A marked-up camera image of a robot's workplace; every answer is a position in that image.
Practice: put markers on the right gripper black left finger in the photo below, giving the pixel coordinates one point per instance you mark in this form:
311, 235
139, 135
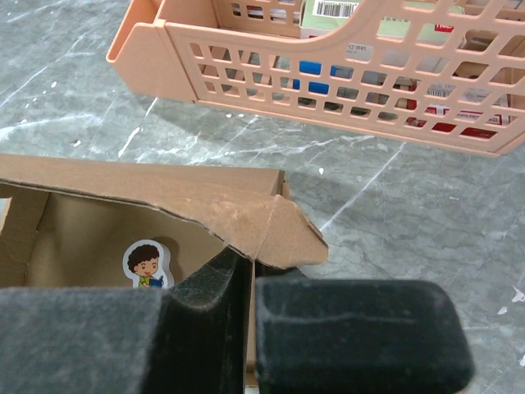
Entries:
191, 338

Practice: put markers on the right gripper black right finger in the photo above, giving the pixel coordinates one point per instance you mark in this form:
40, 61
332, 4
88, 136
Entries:
357, 336

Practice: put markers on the cardboard box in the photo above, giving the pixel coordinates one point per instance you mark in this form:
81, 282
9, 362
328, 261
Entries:
68, 222

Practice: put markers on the peach plastic file organizer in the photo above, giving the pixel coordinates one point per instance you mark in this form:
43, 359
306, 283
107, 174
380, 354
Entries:
237, 55

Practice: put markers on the green boxed item in organizer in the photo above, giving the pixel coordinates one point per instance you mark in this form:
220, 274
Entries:
388, 21

